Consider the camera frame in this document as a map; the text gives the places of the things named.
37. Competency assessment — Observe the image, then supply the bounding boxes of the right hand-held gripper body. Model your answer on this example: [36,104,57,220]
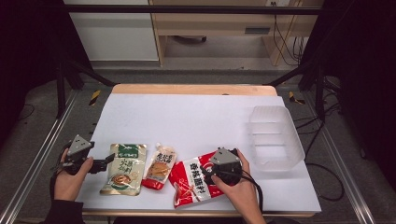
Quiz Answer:
[201,147,245,188]

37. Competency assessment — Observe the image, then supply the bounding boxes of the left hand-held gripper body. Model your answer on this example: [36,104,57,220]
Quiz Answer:
[59,133,95,175]

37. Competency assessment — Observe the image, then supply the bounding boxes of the green and beige sauce pouch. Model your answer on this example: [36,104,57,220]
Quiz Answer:
[99,143,148,197]

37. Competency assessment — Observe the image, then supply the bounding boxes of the red and white sauce packet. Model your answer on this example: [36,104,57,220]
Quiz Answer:
[167,150,230,209]

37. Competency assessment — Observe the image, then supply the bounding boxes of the orange spouted sauce pouch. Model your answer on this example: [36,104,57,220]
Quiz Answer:
[141,143,177,191]

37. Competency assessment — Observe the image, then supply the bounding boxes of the clear plastic container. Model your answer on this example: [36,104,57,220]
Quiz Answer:
[247,105,306,173]

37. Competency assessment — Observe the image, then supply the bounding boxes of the person's left hand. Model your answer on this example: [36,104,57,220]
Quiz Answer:
[53,148,94,203]

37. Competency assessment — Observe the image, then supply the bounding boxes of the person's right hand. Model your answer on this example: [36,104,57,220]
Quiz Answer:
[210,148,262,216]

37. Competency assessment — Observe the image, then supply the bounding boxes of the yellow and black tape piece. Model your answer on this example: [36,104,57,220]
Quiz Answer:
[288,91,306,105]
[89,90,102,106]

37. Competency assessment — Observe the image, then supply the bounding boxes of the black metal stand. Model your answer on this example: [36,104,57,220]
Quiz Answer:
[55,57,117,119]
[267,60,327,123]

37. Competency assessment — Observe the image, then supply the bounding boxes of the white cabinet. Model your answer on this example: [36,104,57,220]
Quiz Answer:
[64,0,160,63]

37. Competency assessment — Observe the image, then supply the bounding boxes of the light wooden desk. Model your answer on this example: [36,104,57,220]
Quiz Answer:
[148,0,325,68]

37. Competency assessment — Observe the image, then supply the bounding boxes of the right hand-held gripper cable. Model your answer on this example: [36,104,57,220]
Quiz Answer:
[232,169,265,215]

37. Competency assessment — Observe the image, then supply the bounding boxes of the aluminium rail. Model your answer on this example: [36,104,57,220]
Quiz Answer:
[303,91,377,224]
[0,90,80,224]

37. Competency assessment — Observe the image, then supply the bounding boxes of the black floor cable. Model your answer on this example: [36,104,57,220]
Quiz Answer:
[293,102,347,203]

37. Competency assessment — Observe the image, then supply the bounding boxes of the black cables under desk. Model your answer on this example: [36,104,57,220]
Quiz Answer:
[270,1,307,67]

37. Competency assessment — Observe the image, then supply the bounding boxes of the black metal frame bar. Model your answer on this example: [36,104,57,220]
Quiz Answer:
[60,4,325,16]

